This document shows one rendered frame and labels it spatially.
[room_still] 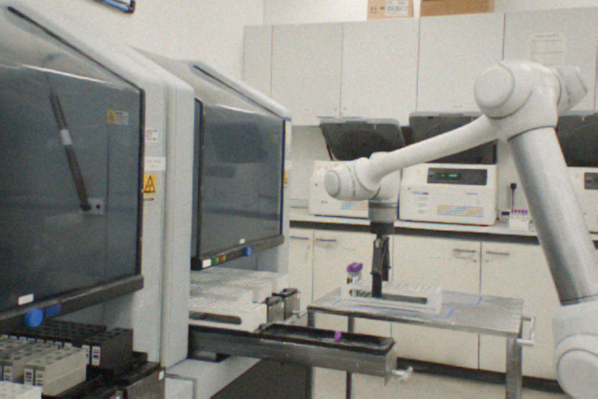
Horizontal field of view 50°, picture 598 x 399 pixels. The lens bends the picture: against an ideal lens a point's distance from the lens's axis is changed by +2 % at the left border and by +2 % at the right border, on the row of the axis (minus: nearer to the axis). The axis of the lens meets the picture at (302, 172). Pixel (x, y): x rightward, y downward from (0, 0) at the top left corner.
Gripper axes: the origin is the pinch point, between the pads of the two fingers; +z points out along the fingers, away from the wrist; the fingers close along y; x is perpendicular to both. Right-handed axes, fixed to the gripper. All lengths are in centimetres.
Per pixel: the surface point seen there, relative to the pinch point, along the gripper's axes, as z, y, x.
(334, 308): 5.5, -11.6, 11.2
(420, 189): -23, 190, 16
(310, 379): 27.5, -11.2, 18.4
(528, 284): 28, 189, -46
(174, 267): -11, -55, 41
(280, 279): 1.4, 3.7, 34.4
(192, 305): 1, -43, 42
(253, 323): 3.8, -43.1, 24.1
